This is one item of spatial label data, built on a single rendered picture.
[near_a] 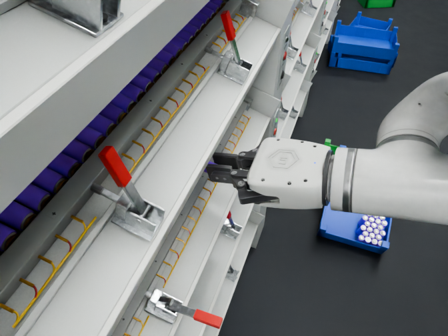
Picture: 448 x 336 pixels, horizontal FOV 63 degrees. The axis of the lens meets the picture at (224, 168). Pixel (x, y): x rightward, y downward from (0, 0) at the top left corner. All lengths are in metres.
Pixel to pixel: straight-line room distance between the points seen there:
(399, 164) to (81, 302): 0.36
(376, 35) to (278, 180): 1.76
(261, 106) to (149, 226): 0.49
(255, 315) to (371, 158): 0.70
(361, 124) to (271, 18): 1.07
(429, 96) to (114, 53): 0.37
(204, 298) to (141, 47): 0.56
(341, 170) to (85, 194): 0.29
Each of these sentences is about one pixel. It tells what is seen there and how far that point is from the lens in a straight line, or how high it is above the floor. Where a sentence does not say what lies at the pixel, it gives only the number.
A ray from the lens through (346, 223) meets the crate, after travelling 1.25.
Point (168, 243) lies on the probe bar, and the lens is 0.53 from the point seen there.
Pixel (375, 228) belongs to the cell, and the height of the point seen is 0.08.
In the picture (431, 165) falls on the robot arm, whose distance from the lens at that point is 0.48.
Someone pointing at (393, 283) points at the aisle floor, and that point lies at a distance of 1.22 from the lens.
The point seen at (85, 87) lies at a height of 0.89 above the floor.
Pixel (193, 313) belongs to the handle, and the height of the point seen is 0.55.
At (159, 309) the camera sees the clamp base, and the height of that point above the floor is 0.54.
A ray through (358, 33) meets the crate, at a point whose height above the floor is 0.10.
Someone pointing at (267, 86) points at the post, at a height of 0.59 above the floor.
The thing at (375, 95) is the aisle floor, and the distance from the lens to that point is 1.88.
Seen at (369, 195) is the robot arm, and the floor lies 0.66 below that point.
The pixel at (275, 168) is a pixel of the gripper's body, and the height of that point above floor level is 0.65.
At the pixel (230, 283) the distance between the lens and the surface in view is 0.96.
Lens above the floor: 1.00
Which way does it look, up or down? 46 degrees down
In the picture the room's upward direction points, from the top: straight up
